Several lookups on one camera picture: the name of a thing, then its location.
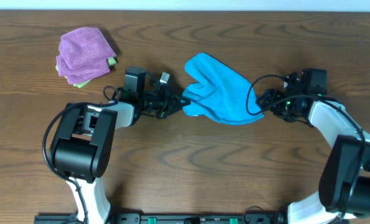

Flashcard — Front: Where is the blue microfiber cloth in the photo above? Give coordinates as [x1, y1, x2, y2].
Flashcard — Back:
[182, 52, 264, 125]

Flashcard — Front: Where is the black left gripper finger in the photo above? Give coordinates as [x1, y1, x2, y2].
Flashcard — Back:
[174, 95, 191, 108]
[159, 107, 182, 119]

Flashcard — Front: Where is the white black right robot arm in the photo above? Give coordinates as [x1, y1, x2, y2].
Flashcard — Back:
[256, 68, 370, 223]

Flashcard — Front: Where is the purple folded cloth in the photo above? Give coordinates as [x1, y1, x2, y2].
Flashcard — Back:
[59, 27, 116, 68]

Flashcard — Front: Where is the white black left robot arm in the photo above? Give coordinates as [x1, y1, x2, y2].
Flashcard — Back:
[42, 67, 190, 223]

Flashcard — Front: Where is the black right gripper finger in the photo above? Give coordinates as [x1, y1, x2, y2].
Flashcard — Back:
[256, 89, 277, 108]
[263, 105, 287, 120]

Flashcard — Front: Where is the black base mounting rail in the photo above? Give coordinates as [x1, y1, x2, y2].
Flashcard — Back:
[34, 212, 288, 224]

